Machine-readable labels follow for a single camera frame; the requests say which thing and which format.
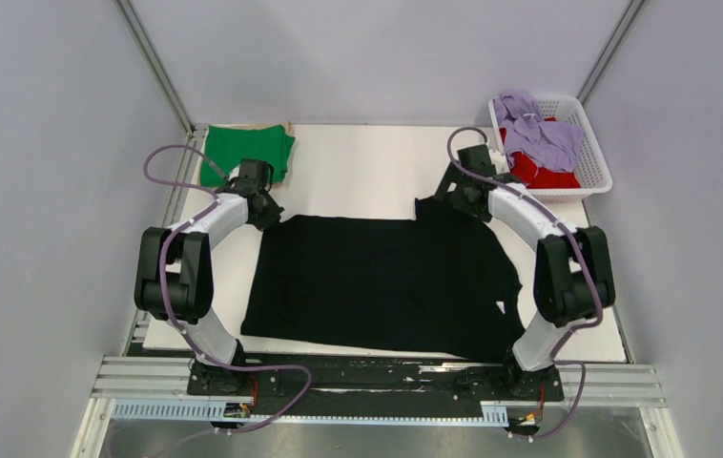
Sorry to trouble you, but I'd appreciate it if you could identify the black t shirt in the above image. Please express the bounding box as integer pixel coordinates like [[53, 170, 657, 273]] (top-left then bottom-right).
[[241, 198, 524, 363]]

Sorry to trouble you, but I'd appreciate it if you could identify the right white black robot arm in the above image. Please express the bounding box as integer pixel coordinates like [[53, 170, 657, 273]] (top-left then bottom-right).
[[435, 144, 615, 399]]

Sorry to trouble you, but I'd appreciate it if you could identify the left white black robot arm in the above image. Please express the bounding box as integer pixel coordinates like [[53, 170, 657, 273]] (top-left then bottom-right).
[[134, 159, 282, 395]]

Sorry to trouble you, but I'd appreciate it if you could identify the folded green t shirt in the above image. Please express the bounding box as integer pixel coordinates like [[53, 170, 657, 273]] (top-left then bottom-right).
[[199, 124, 297, 188]]

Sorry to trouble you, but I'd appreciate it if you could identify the red t shirt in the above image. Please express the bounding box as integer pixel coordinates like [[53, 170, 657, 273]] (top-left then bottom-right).
[[499, 118, 581, 189]]

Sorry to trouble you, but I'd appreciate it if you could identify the lilac t shirt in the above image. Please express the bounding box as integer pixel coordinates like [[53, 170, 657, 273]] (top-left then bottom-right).
[[492, 91, 585, 173]]

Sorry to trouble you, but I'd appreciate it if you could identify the white plastic laundry basket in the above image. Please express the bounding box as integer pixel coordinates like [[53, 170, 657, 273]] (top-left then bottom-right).
[[488, 91, 613, 202]]

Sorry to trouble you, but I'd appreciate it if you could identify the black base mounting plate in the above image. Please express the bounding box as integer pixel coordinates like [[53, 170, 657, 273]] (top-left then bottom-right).
[[186, 353, 564, 419]]

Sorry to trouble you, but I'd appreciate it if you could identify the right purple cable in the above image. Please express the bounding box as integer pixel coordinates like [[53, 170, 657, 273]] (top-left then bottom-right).
[[445, 126, 606, 442]]

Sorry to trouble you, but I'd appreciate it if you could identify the aluminium frame rail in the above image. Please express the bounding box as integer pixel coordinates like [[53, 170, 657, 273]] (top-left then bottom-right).
[[114, 0, 196, 136]]

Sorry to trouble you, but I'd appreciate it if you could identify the white slotted cable duct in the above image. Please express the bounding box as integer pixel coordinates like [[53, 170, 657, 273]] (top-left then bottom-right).
[[112, 399, 509, 426]]

